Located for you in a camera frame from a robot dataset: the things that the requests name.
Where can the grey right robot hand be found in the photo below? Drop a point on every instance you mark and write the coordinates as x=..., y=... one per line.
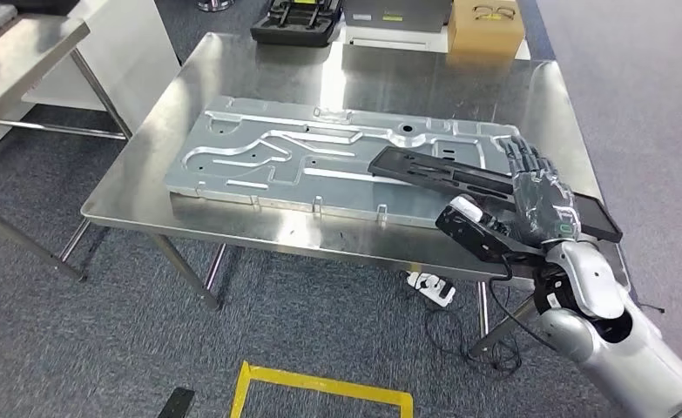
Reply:
x=545, y=202

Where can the black plastic panel part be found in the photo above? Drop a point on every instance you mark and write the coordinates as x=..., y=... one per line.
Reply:
x=433, y=170

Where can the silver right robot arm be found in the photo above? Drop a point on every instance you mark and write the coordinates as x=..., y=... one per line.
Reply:
x=623, y=346

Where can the stainless steel workbench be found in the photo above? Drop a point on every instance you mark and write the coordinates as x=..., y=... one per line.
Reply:
x=375, y=75

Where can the white power strip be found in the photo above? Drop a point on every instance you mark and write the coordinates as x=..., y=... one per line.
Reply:
x=433, y=288

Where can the brown cardboard box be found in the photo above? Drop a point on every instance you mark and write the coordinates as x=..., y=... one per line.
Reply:
x=485, y=32

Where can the white flat board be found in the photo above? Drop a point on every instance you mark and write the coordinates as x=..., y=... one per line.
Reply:
x=398, y=40

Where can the grey flat box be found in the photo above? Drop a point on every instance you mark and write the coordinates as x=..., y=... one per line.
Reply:
x=398, y=14

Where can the stamped silver sheet metal panel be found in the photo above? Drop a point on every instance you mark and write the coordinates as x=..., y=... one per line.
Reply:
x=260, y=167

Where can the black moulded tool case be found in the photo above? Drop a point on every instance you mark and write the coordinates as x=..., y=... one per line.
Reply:
x=294, y=26

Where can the yellow floor tape square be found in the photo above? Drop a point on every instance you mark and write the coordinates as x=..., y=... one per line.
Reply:
x=242, y=392

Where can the chrome round base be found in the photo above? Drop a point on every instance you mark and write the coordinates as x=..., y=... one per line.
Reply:
x=215, y=4

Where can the black left robot foot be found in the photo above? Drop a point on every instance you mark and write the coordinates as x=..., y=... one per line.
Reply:
x=176, y=404

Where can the stainless steel side table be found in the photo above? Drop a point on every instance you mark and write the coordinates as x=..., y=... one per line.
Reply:
x=17, y=63

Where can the pale wrist camera on bracket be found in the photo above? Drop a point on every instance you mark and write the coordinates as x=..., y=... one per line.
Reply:
x=473, y=231

